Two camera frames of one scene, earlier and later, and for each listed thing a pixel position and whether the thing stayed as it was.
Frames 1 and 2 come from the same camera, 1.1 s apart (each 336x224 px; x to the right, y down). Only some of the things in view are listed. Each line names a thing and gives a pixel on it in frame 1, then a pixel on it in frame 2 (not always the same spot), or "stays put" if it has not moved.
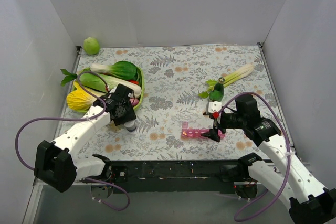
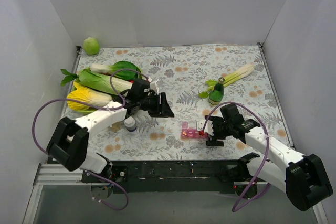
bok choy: x=124 y=70 stays put
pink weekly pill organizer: x=189 y=132 stays put
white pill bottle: x=130 y=126 stays put
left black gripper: x=126 y=116 → x=159 y=104
